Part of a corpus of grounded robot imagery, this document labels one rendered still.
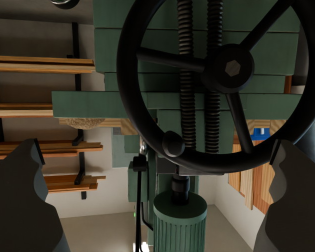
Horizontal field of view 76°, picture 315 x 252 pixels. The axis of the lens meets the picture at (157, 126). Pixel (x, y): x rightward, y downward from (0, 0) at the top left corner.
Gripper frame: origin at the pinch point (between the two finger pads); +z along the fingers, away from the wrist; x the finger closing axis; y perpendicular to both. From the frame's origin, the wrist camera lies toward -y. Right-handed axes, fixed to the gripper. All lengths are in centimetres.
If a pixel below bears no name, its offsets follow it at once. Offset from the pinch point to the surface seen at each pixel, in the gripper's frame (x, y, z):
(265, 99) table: 25.2, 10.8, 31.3
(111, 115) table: -9.3, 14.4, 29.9
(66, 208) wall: -124, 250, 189
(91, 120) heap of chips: -14.2, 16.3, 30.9
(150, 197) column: 0, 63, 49
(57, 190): -111, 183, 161
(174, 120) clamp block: 3.8, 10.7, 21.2
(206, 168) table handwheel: 7.2, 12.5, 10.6
